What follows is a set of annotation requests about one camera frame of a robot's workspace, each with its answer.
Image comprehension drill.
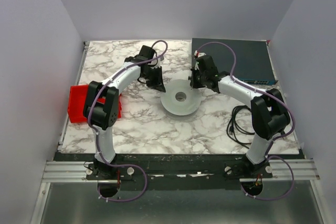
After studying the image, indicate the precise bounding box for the black coiled cable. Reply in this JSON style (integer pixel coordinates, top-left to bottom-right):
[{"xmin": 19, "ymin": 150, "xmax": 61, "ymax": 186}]
[{"xmin": 226, "ymin": 104, "xmax": 263, "ymax": 150}]

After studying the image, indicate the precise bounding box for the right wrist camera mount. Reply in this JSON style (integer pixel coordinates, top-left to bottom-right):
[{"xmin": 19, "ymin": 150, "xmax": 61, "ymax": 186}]
[{"xmin": 194, "ymin": 50, "xmax": 205, "ymax": 59}]

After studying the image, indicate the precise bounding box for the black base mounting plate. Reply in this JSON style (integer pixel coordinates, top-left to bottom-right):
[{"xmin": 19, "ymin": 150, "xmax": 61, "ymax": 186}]
[{"xmin": 54, "ymin": 152, "xmax": 291, "ymax": 191}]

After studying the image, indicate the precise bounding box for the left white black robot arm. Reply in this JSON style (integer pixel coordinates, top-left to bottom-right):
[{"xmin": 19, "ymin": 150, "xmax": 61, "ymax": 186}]
[{"xmin": 83, "ymin": 45, "xmax": 166, "ymax": 167}]

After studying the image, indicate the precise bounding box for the aluminium extrusion rail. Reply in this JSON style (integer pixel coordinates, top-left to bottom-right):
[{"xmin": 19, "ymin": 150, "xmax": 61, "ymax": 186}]
[{"xmin": 41, "ymin": 161, "xmax": 87, "ymax": 183}]

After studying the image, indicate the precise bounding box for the white cable spool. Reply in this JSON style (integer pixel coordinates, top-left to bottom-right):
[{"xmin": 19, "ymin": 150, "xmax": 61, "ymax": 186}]
[{"xmin": 160, "ymin": 79, "xmax": 202, "ymax": 116}]

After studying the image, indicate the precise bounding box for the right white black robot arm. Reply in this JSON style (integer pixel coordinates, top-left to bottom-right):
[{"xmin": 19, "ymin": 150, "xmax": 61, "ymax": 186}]
[{"xmin": 191, "ymin": 55, "xmax": 292, "ymax": 169}]

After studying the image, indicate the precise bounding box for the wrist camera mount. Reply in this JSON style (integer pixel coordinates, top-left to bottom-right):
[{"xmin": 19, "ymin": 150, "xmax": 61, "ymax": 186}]
[
  {"xmin": 153, "ymin": 56, "xmax": 164, "ymax": 68},
  {"xmin": 194, "ymin": 50, "xmax": 205, "ymax": 59}
]

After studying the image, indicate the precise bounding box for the blue network switch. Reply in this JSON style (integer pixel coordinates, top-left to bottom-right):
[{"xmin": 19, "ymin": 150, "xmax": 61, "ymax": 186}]
[{"xmin": 191, "ymin": 38, "xmax": 278, "ymax": 86}]

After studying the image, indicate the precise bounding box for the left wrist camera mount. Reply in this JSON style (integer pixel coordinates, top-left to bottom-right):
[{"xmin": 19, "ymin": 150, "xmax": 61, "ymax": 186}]
[{"xmin": 153, "ymin": 56, "xmax": 164, "ymax": 68}]

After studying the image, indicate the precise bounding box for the red plastic bin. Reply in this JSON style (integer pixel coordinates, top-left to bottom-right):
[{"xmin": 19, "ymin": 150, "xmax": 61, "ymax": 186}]
[{"xmin": 68, "ymin": 81, "xmax": 122, "ymax": 130}]

